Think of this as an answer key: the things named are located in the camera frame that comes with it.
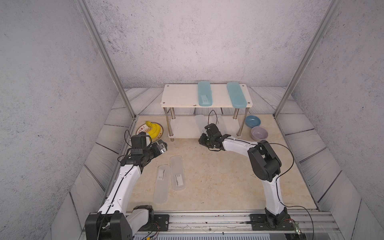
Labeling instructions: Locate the clear pencil case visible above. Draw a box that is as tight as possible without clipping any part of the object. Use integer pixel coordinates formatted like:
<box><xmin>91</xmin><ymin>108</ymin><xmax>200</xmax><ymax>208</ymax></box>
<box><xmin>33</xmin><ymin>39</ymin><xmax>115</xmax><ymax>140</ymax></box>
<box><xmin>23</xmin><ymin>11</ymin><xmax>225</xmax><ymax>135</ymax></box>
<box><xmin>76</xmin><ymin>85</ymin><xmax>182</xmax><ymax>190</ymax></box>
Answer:
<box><xmin>170</xmin><ymin>156</ymin><xmax>186</xmax><ymax>191</ymax></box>
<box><xmin>194</xmin><ymin>115</ymin><xmax>208</xmax><ymax>134</ymax></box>
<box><xmin>153</xmin><ymin>165</ymin><xmax>171</xmax><ymax>204</ymax></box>
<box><xmin>216</xmin><ymin>115</ymin><xmax>230</xmax><ymax>135</ymax></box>

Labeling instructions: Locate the blue pencil case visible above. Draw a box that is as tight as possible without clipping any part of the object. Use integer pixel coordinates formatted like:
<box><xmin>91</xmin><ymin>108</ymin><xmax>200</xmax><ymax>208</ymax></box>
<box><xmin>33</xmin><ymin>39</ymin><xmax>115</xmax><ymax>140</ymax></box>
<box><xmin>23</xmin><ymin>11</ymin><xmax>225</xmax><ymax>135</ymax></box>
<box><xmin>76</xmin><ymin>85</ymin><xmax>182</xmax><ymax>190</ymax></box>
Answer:
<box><xmin>198</xmin><ymin>81</ymin><xmax>213</xmax><ymax>107</ymax></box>
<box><xmin>227</xmin><ymin>82</ymin><xmax>248</xmax><ymax>109</ymax></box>

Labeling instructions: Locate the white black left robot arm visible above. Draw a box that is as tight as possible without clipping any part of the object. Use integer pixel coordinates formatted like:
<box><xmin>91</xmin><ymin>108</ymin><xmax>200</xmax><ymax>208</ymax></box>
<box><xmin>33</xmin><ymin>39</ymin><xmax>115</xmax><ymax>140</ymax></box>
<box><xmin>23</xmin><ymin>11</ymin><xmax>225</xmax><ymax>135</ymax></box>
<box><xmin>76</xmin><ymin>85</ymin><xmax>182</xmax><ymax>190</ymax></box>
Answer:
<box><xmin>85</xmin><ymin>132</ymin><xmax>168</xmax><ymax>240</ymax></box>

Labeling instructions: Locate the white two-tier shelf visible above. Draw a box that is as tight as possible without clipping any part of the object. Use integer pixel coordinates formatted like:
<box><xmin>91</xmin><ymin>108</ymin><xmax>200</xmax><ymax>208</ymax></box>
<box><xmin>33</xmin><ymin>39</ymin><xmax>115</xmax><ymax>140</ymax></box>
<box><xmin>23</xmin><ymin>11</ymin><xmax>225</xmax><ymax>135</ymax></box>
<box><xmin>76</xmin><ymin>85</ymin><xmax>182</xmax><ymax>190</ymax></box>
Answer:
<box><xmin>161</xmin><ymin>84</ymin><xmax>253</xmax><ymax>140</ymax></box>

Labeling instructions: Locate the decorated round plate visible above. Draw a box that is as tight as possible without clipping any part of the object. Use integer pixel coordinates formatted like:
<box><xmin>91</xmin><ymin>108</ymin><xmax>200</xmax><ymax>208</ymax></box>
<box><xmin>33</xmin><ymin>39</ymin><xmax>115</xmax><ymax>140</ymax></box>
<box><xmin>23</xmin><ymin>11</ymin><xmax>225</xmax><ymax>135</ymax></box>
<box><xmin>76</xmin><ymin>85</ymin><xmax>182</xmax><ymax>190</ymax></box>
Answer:
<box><xmin>136</xmin><ymin>123</ymin><xmax>164</xmax><ymax>142</ymax></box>

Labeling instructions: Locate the yellow toy banana bunch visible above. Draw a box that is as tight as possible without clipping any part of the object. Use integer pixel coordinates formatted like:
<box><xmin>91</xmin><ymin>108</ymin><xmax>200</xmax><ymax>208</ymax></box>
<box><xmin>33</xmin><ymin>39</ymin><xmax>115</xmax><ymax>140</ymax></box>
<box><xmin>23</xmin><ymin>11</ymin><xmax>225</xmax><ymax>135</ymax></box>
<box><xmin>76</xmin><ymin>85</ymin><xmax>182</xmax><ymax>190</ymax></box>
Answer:
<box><xmin>146</xmin><ymin>121</ymin><xmax>163</xmax><ymax>142</ymax></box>

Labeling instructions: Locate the blue ceramic bowl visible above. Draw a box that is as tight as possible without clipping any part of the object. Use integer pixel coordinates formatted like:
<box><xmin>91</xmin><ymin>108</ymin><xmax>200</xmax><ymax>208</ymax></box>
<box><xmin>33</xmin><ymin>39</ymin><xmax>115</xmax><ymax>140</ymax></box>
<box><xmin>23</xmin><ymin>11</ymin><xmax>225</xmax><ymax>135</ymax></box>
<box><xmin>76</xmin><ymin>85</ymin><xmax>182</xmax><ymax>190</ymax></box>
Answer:
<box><xmin>245</xmin><ymin>115</ymin><xmax>261</xmax><ymax>129</ymax></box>

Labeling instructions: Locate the lilac ceramic bowl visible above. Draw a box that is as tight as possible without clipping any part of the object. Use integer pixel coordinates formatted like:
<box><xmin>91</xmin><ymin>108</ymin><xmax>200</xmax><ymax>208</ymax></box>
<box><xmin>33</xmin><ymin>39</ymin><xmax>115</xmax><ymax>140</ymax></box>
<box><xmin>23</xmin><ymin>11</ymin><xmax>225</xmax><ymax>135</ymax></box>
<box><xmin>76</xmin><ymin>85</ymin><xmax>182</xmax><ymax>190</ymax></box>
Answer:
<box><xmin>251</xmin><ymin>126</ymin><xmax>269</xmax><ymax>142</ymax></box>

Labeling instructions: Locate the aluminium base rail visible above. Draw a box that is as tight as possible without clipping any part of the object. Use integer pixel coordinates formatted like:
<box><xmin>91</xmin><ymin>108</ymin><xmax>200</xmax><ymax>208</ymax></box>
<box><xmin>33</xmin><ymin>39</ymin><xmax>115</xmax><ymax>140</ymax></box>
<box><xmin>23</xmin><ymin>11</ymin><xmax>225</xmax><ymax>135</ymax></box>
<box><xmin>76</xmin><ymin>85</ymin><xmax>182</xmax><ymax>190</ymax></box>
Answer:
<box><xmin>134</xmin><ymin>209</ymin><xmax>344</xmax><ymax>240</ymax></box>

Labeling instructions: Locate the left aluminium frame post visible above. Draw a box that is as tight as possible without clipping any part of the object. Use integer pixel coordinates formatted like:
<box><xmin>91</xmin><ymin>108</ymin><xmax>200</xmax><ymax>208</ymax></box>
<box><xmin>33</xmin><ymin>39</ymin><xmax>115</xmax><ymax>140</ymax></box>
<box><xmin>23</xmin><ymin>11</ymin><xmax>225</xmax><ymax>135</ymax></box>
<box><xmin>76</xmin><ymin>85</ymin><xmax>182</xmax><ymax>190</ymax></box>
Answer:
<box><xmin>76</xmin><ymin>0</ymin><xmax>136</xmax><ymax>118</ymax></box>

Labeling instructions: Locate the aluminium frame post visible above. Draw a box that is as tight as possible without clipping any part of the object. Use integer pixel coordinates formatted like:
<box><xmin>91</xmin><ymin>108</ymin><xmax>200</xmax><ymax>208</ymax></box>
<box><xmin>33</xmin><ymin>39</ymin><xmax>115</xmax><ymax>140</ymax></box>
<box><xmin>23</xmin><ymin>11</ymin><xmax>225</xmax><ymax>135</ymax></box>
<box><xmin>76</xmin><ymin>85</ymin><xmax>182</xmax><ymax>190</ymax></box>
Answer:
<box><xmin>273</xmin><ymin>0</ymin><xmax>342</xmax><ymax>119</ymax></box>
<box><xmin>76</xmin><ymin>0</ymin><xmax>136</xmax><ymax>118</ymax></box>

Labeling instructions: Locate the right aluminium frame post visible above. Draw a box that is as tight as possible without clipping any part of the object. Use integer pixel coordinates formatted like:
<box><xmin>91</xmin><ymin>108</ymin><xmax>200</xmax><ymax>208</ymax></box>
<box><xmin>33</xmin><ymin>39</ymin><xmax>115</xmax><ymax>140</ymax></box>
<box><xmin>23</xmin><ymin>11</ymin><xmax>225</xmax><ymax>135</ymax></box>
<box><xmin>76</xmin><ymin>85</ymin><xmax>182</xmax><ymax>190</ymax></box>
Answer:
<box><xmin>273</xmin><ymin>0</ymin><xmax>342</xmax><ymax>119</ymax></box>

